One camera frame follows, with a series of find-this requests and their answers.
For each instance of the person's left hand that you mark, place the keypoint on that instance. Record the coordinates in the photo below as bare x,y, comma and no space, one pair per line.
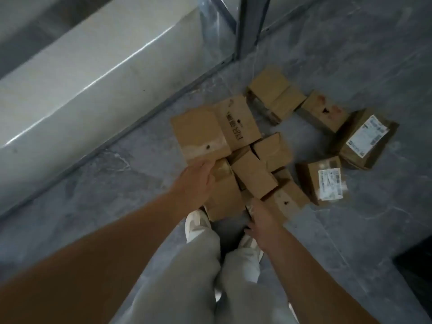
195,185

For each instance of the person's right hand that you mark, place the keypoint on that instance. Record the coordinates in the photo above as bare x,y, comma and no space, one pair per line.
265,226

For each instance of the pile of cardboard boxes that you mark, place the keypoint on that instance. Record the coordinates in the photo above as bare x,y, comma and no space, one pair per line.
202,131

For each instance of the person's right forearm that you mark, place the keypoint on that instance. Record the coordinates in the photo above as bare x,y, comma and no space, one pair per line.
303,283

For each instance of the person's left forearm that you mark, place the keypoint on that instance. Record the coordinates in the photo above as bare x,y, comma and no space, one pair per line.
101,259

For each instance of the person's white right shoe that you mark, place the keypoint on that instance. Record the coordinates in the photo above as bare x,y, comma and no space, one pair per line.
249,246

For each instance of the person's white shoe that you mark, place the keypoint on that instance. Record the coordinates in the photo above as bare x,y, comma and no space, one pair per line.
197,226
249,246

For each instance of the person's white left shoe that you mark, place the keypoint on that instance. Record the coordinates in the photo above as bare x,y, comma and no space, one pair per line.
197,226

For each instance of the person's white trousers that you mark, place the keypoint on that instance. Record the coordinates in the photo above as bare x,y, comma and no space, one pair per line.
182,283

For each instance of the grey metal shelf rack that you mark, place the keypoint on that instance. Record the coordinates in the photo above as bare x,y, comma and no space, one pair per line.
251,26

